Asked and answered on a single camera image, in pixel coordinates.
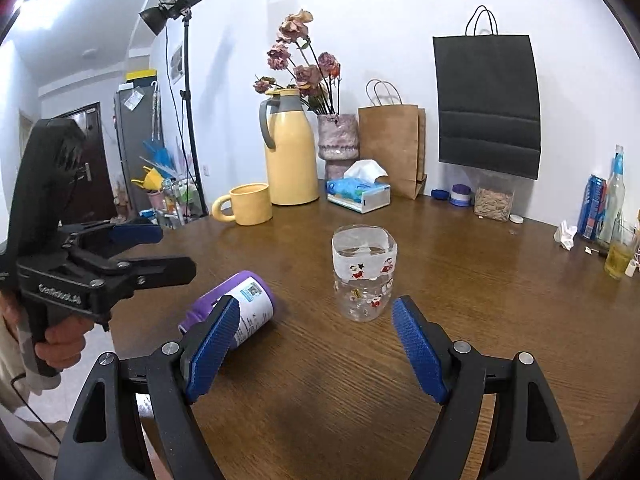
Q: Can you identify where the clear plastic cup with stickers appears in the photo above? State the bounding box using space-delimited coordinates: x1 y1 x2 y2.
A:
331 224 398 323

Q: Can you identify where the person's left hand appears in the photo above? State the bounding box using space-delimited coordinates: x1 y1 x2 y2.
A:
1 292 94 370

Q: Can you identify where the dark brown door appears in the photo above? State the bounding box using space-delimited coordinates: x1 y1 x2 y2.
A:
61 103 117 224

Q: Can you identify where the purple bottle lying down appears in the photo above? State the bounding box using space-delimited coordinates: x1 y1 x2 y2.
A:
178 270 274 349

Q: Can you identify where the grey refrigerator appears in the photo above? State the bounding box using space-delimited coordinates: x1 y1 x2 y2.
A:
114 76 164 216

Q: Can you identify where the yellow mug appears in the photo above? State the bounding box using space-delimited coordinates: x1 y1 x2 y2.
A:
210 183 272 226

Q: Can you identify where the clear jar of grains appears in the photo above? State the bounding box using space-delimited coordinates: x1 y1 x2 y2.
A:
473 170 515 222

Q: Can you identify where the crumpled white tissue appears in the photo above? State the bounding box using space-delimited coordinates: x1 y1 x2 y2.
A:
553 220 577 252

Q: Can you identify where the purple white small jar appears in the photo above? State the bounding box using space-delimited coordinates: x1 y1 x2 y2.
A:
449 184 473 207

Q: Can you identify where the yellow thermos jug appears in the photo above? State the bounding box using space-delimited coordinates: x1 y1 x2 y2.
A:
259 88 319 206

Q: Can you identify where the blue tissue box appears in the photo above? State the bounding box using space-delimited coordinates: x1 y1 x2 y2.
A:
326 159 392 214

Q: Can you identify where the glass of yellow drink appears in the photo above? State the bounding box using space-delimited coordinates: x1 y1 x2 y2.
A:
604 220 639 280

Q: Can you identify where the clear glass bottle blue cap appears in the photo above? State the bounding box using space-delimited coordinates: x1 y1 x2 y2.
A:
598 144 626 247

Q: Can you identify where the studio light on stand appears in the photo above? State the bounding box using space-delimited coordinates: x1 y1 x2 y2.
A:
139 0 208 217

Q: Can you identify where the brown paper bag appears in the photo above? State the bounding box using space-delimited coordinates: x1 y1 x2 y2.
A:
358 78 426 200

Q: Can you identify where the pink ceramic vase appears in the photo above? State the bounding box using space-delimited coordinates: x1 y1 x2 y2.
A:
318 114 360 180

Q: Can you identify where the black paper bag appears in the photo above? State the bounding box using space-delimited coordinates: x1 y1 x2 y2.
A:
433 4 541 180

